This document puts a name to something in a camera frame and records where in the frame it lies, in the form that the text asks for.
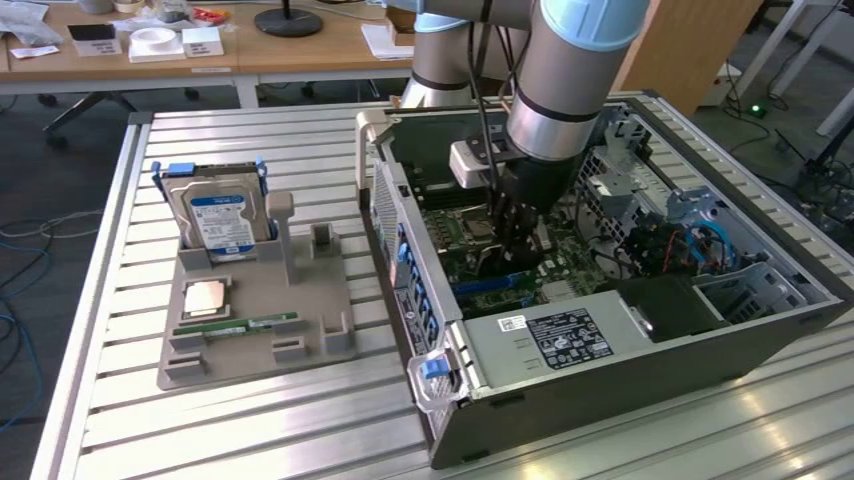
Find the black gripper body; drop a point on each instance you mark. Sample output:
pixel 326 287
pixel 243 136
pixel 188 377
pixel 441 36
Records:
pixel 537 185

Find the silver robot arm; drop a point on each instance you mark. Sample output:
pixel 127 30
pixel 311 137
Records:
pixel 567 75

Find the CPU socket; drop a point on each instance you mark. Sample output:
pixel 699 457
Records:
pixel 477 226

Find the green motherboard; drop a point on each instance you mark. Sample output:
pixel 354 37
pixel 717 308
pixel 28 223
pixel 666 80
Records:
pixel 567 265

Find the blue expansion slot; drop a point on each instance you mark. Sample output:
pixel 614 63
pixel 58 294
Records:
pixel 481 287

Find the silver chipset heatsink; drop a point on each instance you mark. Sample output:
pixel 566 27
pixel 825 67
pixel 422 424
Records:
pixel 562 291

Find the silver drive cage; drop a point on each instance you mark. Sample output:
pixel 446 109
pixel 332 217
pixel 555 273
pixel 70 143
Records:
pixel 614 200

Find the silver power supply unit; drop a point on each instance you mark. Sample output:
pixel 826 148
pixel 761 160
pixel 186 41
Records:
pixel 494 350

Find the blue case latch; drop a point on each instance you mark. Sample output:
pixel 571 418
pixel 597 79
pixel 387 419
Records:
pixel 434 372

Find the open grey PC case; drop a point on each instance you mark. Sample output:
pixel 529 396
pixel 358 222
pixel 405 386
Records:
pixel 601 400

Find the white papers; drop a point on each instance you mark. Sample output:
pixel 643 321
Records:
pixel 387 45

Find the wooden cabinet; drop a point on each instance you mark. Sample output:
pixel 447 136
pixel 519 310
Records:
pixel 701 50

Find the grey printed parts rack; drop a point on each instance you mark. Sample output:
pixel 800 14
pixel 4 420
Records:
pixel 267 300

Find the metal disk bay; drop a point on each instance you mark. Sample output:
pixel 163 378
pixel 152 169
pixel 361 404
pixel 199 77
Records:
pixel 767 280

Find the cardboard box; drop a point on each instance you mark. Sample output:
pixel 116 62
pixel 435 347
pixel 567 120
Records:
pixel 401 22

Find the hard disk with blue caddy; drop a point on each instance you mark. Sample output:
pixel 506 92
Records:
pixel 216 215

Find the green RAM stick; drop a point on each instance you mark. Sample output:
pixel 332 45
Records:
pixel 234 324

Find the silver CPU chip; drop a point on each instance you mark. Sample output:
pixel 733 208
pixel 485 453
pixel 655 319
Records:
pixel 204 297

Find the black round lamp base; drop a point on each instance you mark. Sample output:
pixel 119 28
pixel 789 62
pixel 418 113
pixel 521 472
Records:
pixel 288 22

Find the small white box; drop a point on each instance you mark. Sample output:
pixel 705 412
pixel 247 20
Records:
pixel 202 42

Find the red packet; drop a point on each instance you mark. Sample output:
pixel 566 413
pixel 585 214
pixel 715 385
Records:
pixel 210 16

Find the wooden desk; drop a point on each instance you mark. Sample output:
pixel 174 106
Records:
pixel 167 70

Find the white box with tape roll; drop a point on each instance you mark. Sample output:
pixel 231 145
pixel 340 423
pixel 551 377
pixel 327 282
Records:
pixel 156 46

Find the black and white box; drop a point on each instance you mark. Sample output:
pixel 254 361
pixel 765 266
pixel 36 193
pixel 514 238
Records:
pixel 95 40

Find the red and white card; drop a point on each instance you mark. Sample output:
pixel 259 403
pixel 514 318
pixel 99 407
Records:
pixel 35 51

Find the clear plastic bag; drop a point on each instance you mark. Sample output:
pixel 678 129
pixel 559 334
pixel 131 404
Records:
pixel 30 25

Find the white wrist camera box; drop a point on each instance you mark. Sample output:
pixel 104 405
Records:
pixel 474 167

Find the white desk frame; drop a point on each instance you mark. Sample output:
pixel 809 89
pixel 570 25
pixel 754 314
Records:
pixel 837 115

